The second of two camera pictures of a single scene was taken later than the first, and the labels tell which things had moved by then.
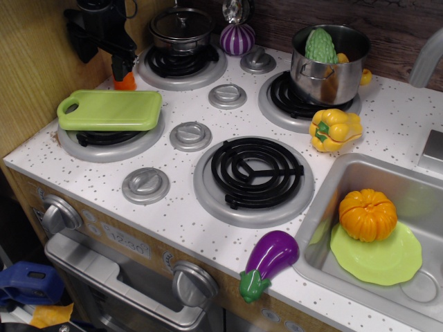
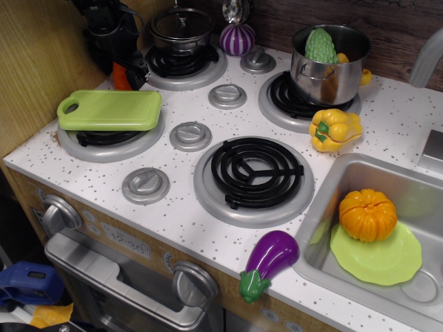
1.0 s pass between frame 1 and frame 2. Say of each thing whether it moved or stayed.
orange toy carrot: stayed
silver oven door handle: stayed
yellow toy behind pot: stayed
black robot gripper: moved
